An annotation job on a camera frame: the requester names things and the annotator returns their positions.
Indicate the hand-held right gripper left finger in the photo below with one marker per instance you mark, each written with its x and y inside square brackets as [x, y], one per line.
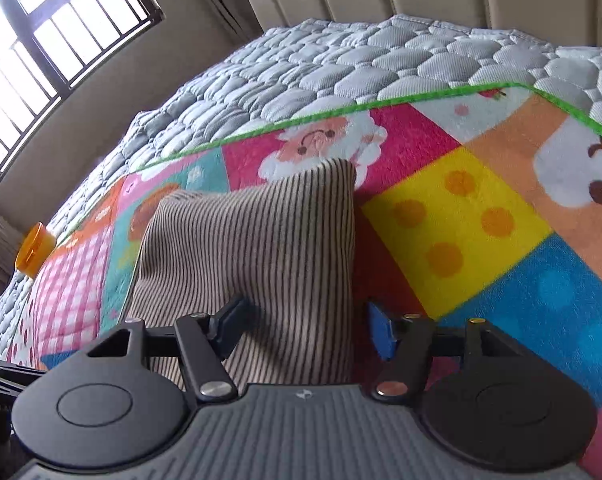
[231, 327]

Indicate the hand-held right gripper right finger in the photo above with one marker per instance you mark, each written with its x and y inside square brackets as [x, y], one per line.
[381, 330]

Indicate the brown striped sweater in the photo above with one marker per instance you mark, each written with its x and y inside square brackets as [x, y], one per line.
[261, 240]

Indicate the orange plastic container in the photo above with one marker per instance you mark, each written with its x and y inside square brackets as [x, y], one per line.
[35, 250]

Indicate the colourful printed play mat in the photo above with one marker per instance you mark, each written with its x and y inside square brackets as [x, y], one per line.
[481, 200]

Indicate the grey quilted bedspread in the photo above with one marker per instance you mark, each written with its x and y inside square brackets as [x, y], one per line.
[331, 70]

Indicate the black barred window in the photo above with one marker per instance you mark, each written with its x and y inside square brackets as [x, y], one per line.
[56, 35]

